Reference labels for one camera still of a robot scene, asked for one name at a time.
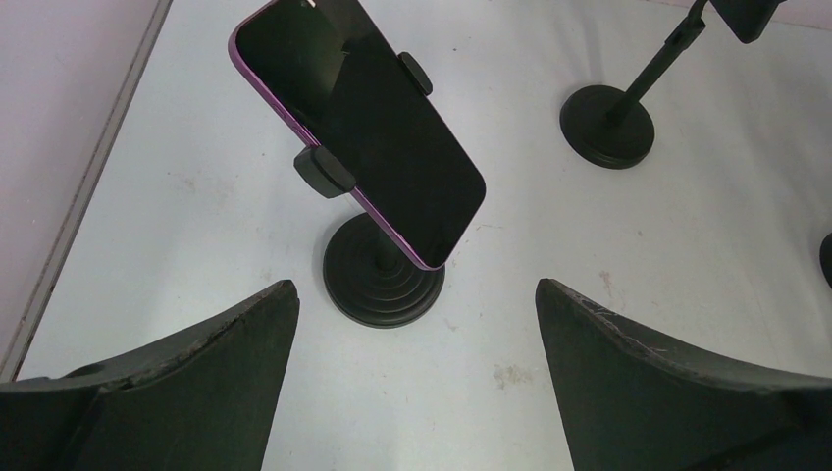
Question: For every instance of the purple phone on left stand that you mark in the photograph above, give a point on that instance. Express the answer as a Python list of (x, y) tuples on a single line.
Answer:
[(327, 70)]

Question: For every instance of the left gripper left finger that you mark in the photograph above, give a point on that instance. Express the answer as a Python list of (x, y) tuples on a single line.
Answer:
[(203, 398)]

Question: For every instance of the right black phone stand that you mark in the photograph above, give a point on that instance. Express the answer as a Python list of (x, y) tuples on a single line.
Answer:
[(825, 258)]

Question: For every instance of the black phone on centre stand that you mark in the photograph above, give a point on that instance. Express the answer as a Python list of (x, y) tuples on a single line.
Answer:
[(747, 19)]

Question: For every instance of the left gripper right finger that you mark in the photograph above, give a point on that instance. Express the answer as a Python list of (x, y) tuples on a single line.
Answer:
[(633, 398)]

